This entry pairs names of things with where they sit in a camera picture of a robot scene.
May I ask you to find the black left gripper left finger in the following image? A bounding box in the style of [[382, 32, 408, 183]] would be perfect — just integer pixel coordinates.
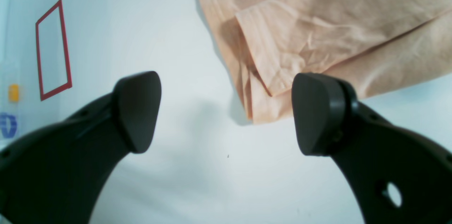
[[0, 71, 162, 224]]

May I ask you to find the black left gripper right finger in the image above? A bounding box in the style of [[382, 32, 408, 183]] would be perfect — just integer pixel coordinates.
[[292, 73, 452, 224]]

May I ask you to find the peach pink T-shirt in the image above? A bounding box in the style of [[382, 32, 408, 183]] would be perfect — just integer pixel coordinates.
[[199, 0, 452, 124]]

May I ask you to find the blue sticker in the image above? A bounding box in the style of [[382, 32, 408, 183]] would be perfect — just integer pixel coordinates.
[[0, 113, 18, 139]]

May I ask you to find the yellow sticker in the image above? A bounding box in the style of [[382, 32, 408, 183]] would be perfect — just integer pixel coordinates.
[[8, 84, 20, 103]]

